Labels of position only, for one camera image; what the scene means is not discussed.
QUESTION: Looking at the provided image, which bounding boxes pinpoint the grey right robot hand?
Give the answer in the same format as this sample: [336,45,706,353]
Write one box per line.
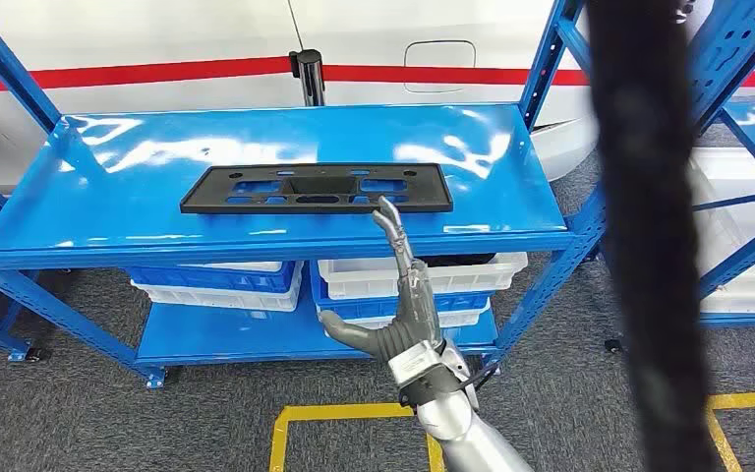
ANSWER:
[317,196,445,351]

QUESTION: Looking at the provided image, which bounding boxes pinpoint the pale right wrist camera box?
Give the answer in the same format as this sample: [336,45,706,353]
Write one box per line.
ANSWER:
[386,340,448,389]

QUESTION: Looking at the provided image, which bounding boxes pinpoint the thick black blurred cable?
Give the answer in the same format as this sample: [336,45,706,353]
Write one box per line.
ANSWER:
[584,0,723,472]

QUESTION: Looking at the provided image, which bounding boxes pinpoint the white car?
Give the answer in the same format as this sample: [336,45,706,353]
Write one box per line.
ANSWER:
[0,0,755,197]

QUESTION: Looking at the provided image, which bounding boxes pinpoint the red barrier belt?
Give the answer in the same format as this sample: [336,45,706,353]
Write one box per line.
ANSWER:
[322,63,755,89]
[0,56,293,93]

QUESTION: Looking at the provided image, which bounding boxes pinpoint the blue plastic crate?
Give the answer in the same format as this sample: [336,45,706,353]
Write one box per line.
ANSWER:
[309,260,494,322]
[126,262,302,295]

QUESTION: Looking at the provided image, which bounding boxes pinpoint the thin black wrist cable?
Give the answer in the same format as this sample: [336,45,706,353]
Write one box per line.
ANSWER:
[442,360,500,400]

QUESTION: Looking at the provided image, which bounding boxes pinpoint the black ribbed plastic piece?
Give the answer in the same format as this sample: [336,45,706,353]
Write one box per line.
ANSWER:
[416,253,497,269]

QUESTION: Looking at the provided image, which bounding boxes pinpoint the black chrome stanchion post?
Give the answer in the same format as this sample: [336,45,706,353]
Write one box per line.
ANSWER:
[288,48,327,107]

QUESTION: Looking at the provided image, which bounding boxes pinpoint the black plastic plate part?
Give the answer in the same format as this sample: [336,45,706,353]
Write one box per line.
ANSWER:
[180,162,454,216]

